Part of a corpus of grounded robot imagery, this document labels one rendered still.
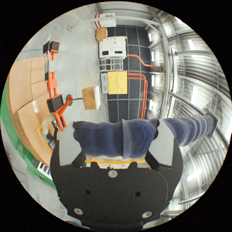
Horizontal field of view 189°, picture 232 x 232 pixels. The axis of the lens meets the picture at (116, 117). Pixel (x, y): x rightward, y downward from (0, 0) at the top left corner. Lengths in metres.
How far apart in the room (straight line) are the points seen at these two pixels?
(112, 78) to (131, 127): 7.25
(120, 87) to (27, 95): 7.31
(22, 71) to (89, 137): 1.12
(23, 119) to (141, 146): 0.77
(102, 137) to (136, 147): 0.16
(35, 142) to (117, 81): 7.39
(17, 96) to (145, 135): 1.21
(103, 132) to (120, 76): 7.26
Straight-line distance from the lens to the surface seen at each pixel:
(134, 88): 11.20
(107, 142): 0.37
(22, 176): 0.97
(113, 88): 7.66
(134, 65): 11.10
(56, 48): 0.52
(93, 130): 0.41
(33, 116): 0.71
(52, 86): 0.46
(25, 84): 1.14
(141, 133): 0.38
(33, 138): 0.71
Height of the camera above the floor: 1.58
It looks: 1 degrees down
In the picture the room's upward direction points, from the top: 88 degrees clockwise
